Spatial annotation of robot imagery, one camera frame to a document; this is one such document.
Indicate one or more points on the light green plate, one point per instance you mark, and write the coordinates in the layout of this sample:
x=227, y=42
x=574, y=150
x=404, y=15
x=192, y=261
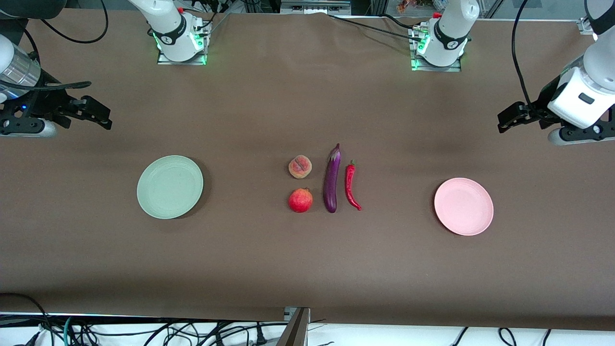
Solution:
x=170, y=187

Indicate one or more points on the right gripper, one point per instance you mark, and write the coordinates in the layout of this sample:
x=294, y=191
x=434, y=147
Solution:
x=42, y=100

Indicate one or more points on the red chili pepper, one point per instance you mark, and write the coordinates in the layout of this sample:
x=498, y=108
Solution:
x=350, y=185

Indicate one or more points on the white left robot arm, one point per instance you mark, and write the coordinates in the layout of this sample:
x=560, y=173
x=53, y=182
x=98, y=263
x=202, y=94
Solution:
x=449, y=43

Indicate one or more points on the peach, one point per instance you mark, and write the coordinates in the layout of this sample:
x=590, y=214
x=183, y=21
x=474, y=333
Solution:
x=300, y=166

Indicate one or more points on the purple eggplant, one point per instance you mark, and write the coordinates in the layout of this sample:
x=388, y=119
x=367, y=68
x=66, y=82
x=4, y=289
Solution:
x=331, y=180

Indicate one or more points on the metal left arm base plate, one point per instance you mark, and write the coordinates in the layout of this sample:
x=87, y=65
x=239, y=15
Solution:
x=432, y=68

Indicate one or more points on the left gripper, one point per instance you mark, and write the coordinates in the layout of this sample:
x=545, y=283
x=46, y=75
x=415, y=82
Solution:
x=541, y=108

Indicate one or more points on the pink plate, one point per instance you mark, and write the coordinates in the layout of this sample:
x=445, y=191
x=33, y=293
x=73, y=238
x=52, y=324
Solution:
x=463, y=206

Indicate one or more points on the brown table mat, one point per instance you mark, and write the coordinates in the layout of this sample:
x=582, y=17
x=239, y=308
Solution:
x=307, y=264

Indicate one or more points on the colourful background toys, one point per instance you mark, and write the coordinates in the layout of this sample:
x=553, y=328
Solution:
x=418, y=5

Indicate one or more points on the red pomegranate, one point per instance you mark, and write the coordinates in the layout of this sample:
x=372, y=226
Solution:
x=300, y=200

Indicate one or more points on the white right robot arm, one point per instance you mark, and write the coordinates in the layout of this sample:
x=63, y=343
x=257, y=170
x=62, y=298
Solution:
x=175, y=43

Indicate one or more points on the grey metal equipment frame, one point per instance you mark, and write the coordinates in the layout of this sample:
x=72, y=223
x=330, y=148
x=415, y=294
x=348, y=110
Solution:
x=314, y=6

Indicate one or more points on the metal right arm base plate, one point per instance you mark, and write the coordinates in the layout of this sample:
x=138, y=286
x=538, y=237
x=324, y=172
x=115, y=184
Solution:
x=166, y=61

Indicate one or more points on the aluminium frame profile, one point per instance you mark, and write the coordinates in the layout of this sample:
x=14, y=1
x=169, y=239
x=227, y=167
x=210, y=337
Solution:
x=587, y=25

